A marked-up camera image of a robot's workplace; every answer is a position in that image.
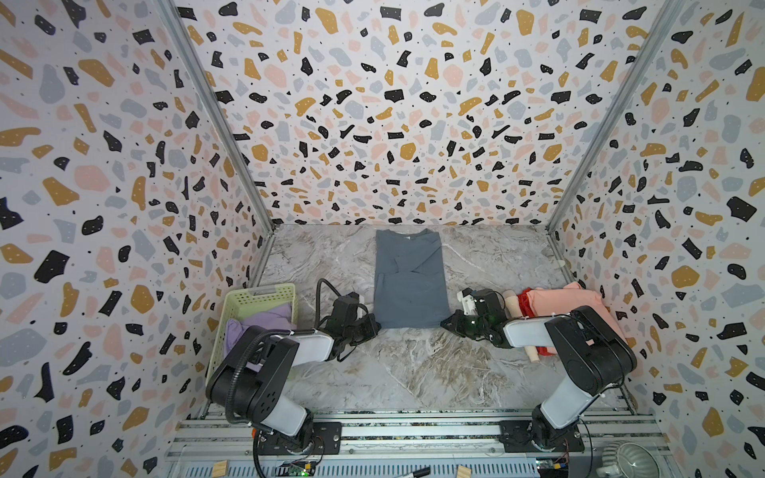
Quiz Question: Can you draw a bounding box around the grey-blue t-shirt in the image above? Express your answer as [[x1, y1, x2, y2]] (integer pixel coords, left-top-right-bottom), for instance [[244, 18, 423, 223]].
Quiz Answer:
[[374, 229, 451, 330]]

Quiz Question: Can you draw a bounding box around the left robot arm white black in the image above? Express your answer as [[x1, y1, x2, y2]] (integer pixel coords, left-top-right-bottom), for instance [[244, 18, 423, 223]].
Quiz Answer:
[[205, 293, 382, 453]]

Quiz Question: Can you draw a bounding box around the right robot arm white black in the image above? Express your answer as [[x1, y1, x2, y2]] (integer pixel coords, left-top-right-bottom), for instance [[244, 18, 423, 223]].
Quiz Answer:
[[440, 283, 637, 452]]

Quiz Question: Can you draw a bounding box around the folded beige t-shirt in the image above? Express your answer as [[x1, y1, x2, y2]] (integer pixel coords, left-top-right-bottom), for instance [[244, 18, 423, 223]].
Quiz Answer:
[[503, 290, 540, 362]]

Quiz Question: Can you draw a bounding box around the folded red t-shirt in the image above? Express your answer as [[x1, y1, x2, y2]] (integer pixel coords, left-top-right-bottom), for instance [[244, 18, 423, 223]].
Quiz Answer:
[[518, 288, 553, 357]]

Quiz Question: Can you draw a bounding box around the folded pink t-shirt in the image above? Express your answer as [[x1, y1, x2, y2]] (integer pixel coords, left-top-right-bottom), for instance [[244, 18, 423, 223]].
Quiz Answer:
[[529, 283, 626, 339]]

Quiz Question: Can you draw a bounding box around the lilac t-shirt in basket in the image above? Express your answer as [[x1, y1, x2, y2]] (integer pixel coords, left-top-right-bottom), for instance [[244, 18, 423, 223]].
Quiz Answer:
[[223, 304, 295, 357]]

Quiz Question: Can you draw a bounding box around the light green plastic basket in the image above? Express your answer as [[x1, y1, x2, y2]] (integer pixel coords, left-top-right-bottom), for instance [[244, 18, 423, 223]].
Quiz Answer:
[[205, 283, 298, 384]]

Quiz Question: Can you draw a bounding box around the right wooden block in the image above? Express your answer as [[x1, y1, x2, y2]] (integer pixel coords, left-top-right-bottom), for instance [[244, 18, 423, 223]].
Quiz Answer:
[[455, 465, 472, 478]]

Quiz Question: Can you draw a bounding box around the wooden block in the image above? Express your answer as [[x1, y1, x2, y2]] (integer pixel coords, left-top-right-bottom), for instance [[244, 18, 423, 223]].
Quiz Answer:
[[455, 465, 472, 478], [210, 460, 229, 478]]

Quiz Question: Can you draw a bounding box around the left circuit board green LED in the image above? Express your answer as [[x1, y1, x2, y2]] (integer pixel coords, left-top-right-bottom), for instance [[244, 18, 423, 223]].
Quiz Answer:
[[275, 460, 317, 477]]

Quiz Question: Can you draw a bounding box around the black marker pen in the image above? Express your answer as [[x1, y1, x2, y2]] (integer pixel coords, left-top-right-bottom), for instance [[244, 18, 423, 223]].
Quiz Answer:
[[397, 466, 432, 478]]

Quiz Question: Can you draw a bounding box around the left wooden block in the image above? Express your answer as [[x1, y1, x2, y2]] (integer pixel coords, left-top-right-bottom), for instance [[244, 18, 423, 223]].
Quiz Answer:
[[210, 460, 229, 478]]

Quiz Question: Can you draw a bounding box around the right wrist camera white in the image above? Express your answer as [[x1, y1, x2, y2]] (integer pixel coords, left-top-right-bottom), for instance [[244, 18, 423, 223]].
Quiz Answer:
[[457, 288, 478, 317]]

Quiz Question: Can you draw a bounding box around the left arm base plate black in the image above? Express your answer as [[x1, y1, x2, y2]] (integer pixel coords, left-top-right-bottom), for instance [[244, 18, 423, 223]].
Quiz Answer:
[[255, 421, 343, 456]]

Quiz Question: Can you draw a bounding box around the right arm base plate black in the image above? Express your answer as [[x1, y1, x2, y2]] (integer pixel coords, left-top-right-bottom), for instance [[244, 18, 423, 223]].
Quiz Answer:
[[498, 419, 586, 453]]

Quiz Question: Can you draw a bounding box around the aluminium rail frame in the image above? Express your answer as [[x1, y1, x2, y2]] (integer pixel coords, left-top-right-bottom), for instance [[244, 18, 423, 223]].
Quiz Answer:
[[163, 408, 679, 478]]

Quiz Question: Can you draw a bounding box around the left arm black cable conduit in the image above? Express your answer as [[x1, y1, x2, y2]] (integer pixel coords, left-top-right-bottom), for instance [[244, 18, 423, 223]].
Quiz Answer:
[[224, 278, 345, 478]]

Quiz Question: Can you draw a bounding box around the right circuit board with wires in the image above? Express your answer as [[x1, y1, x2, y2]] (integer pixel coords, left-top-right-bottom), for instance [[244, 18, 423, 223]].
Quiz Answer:
[[535, 458, 569, 478]]

